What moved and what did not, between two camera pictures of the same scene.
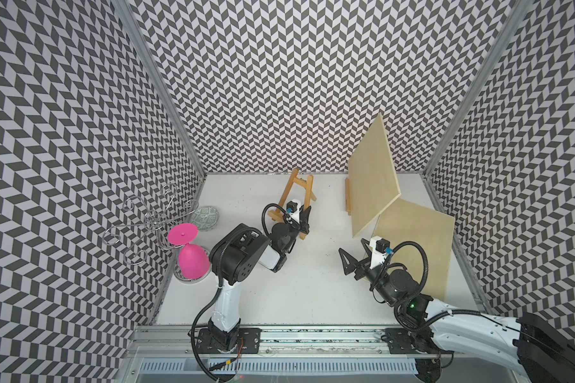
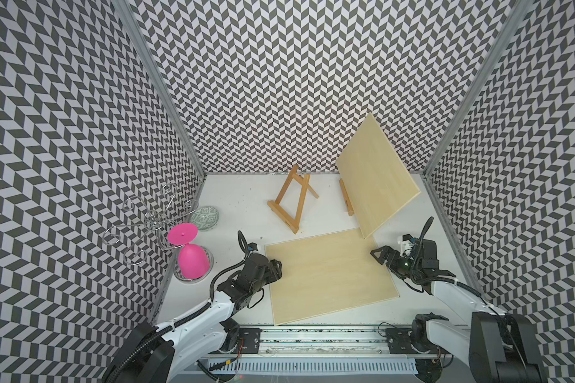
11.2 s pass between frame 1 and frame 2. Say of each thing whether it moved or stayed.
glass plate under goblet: stayed
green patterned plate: stayed
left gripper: moved
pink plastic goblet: stayed
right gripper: moved
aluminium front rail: stayed
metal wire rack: stayed
